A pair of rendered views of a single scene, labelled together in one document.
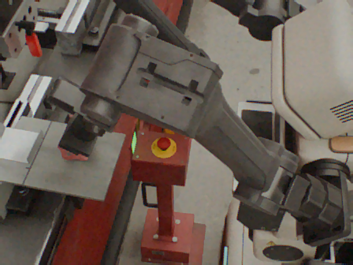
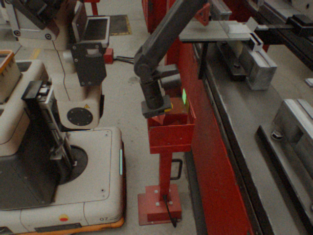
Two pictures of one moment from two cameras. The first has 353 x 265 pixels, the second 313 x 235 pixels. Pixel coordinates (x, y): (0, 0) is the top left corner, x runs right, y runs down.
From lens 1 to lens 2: 1.57 m
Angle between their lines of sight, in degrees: 82
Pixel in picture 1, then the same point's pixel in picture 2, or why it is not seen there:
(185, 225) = (151, 203)
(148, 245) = (171, 185)
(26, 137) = (235, 31)
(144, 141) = (179, 107)
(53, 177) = not seen: hidden behind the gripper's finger
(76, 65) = (265, 116)
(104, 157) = (185, 31)
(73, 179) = (195, 24)
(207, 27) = not seen: outside the picture
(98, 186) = not seen: hidden behind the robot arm
